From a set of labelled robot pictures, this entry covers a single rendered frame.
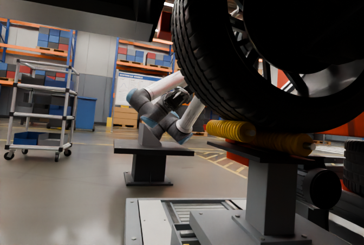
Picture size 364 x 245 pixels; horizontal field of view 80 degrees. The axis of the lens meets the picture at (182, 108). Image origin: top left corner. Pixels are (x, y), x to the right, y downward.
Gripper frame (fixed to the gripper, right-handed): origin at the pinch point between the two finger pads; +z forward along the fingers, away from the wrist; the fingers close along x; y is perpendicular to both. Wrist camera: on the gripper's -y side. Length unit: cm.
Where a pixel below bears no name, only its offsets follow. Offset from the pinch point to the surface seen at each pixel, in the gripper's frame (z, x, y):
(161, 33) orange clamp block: 12.6, 22.6, -2.6
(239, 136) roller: 32.1, -14.6, 5.4
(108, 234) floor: -17, -26, 64
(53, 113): -167, 59, 80
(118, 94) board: -613, 76, 4
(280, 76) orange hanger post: -27, -32, -59
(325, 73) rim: 25.4, -23.3, -34.8
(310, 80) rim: 20.3, -23.6, -32.9
